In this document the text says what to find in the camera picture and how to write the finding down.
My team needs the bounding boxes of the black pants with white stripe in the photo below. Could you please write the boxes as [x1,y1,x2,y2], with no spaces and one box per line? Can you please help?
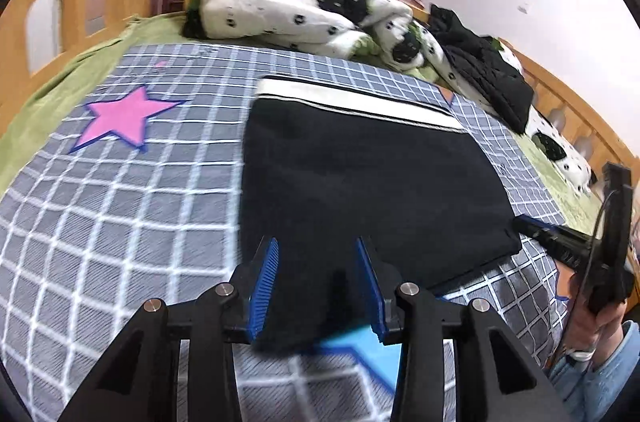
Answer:
[239,74,524,353]

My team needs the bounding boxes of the black quilted jacket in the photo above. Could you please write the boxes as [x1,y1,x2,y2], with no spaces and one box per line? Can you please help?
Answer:
[429,4,535,134]

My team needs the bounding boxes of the grey checked star bed sheet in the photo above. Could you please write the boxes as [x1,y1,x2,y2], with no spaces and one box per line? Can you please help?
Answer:
[0,42,569,422]

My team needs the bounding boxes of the person's right forearm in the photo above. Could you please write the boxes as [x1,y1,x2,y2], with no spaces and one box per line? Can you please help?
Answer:
[545,319,640,422]

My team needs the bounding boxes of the white spotted quilt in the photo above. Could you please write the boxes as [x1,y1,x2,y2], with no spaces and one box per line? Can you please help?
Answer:
[181,0,596,194]

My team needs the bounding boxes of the person's right hand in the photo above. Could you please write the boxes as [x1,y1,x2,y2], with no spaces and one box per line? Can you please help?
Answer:
[554,261,626,359]

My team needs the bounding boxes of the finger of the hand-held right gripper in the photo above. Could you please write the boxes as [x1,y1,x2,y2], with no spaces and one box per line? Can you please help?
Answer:
[512,215,597,273]

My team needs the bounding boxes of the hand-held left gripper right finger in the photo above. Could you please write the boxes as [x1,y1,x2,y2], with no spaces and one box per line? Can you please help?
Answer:
[355,235,574,422]

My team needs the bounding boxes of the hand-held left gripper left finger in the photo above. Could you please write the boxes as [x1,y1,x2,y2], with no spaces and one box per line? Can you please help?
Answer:
[57,236,281,422]

